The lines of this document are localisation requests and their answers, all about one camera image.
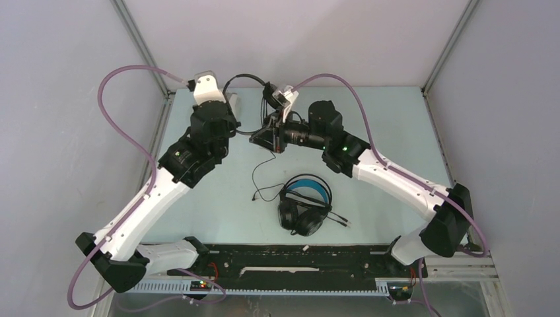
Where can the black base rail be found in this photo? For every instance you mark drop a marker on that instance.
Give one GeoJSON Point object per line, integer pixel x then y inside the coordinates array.
{"type": "Point", "coordinates": [307, 268]}

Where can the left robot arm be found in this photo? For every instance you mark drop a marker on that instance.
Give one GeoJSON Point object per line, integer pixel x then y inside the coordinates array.
{"type": "Point", "coordinates": [116, 251]}

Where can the white over-ear headphones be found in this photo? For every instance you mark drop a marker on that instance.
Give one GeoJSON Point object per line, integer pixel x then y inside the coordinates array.
{"type": "Point", "coordinates": [234, 103]}

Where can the small black on-ear headphones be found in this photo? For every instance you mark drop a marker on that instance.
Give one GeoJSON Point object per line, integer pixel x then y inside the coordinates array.
{"type": "Point", "coordinates": [253, 104]}

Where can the black and blue gaming headset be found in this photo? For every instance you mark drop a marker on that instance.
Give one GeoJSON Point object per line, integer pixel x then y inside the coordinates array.
{"type": "Point", "coordinates": [305, 201]}

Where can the aluminium frame post right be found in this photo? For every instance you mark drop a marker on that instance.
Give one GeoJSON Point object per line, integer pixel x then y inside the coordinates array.
{"type": "Point", "coordinates": [464, 19]}

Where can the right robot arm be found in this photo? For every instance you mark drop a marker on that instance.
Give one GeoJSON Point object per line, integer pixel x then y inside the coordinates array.
{"type": "Point", "coordinates": [446, 211]}

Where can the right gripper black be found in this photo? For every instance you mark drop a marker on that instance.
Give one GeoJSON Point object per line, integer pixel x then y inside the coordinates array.
{"type": "Point", "coordinates": [273, 139]}

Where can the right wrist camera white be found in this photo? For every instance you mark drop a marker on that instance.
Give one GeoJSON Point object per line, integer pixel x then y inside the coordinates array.
{"type": "Point", "coordinates": [283, 99]}

